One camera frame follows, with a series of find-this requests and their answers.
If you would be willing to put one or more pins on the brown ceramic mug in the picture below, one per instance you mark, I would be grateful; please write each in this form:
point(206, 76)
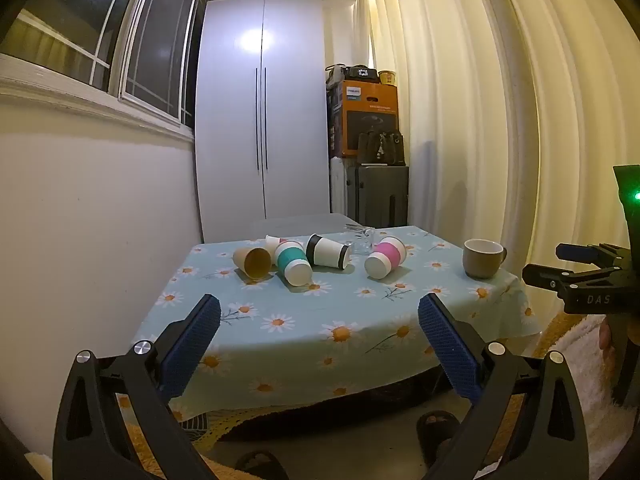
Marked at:
point(480, 262)

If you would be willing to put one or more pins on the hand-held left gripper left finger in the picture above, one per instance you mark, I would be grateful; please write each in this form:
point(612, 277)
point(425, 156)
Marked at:
point(192, 340)

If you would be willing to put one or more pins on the white wardrobe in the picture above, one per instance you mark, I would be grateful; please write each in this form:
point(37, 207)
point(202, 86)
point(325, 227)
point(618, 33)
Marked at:
point(235, 135)

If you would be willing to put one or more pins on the yellow rug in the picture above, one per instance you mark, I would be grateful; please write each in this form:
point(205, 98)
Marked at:
point(225, 425)

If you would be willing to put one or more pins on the person's right hand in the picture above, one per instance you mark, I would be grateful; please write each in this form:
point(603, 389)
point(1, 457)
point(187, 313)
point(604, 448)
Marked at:
point(604, 335)

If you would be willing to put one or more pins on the black sleeve paper cup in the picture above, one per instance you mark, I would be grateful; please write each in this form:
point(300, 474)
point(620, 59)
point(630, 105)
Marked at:
point(327, 252)

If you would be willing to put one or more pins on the black sandal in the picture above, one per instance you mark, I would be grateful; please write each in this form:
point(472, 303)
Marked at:
point(437, 435)
point(260, 466)

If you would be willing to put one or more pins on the teal sleeve paper cup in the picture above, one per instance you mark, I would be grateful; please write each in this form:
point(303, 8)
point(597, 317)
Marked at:
point(292, 265)

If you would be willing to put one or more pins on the brown paper cup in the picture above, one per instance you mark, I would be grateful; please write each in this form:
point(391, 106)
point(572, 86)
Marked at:
point(255, 262)

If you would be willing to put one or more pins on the dark striped cloth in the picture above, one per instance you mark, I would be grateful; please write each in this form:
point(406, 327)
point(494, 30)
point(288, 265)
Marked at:
point(196, 425)

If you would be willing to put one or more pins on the cream curtain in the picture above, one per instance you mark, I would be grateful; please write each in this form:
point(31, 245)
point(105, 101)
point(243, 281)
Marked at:
point(500, 110)

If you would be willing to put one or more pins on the dark handbag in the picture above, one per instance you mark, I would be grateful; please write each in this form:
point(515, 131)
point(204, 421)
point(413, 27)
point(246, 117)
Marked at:
point(382, 149)

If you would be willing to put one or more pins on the white suitcase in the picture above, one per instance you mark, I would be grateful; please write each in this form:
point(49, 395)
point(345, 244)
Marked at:
point(339, 185)

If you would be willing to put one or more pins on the yellow basket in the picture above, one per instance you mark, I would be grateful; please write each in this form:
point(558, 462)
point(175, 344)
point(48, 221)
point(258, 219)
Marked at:
point(387, 77)

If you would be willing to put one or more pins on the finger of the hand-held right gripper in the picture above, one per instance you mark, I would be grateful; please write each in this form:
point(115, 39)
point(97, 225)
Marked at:
point(582, 252)
point(545, 276)

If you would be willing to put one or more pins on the pink sleeve paper cup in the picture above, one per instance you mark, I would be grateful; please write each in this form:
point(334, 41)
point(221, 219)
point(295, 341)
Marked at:
point(382, 259)

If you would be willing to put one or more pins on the black bag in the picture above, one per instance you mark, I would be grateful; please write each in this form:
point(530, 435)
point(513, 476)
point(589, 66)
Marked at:
point(361, 73)

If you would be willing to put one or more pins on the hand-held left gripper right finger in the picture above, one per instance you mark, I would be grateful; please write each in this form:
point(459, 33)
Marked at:
point(445, 340)

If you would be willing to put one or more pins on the orange cardboard box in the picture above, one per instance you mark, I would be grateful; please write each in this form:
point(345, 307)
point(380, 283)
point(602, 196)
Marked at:
point(370, 115)

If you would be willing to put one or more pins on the white red paper cup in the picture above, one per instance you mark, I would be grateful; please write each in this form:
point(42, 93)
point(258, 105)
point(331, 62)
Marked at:
point(272, 246)

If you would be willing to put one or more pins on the white framed window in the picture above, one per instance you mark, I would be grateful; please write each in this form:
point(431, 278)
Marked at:
point(100, 35)

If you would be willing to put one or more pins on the blue daisy tablecloth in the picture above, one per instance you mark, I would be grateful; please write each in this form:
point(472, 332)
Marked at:
point(340, 310)

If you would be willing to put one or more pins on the white fluffy blanket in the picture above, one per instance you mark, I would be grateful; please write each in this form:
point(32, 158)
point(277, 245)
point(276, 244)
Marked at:
point(585, 360)

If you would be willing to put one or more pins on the clear glass cup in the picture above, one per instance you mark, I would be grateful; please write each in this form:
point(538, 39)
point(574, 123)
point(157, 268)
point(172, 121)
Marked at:
point(364, 242)

